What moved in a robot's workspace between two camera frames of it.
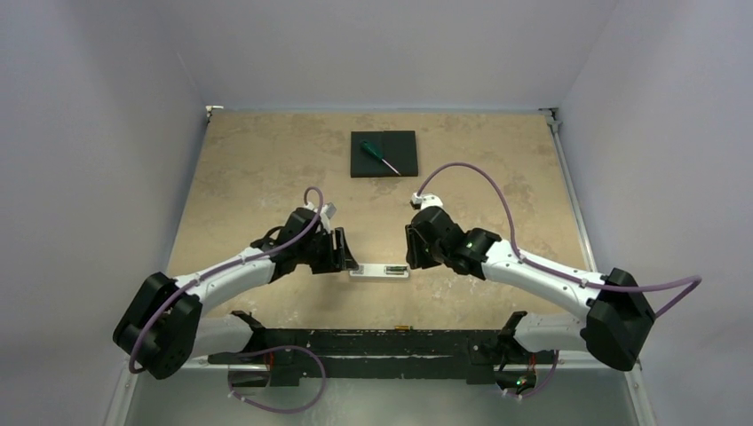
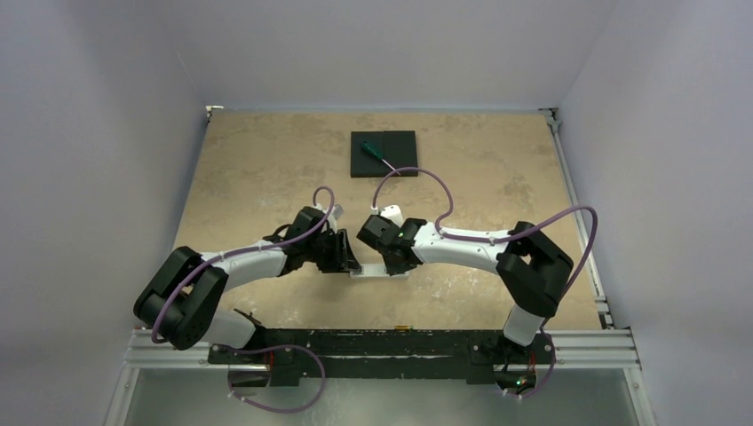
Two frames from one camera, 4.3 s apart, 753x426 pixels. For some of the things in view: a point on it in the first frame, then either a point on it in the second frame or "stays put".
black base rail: x=479 y=355 stays put
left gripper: x=344 y=259 stays put
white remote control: x=380 y=271 stays put
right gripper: x=413 y=247 to x=387 y=256
